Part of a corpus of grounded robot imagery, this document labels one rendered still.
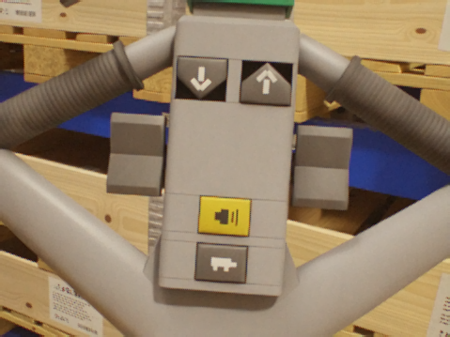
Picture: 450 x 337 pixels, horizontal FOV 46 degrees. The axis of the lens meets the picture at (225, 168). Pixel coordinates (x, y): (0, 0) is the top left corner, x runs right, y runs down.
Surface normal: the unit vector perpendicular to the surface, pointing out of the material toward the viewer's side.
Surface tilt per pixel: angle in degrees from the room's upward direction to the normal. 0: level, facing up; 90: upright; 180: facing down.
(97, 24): 90
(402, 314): 90
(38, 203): 67
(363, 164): 90
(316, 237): 90
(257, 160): 74
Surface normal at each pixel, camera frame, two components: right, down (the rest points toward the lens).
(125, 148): -0.05, 0.29
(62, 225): 0.07, -0.11
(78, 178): -0.48, 0.22
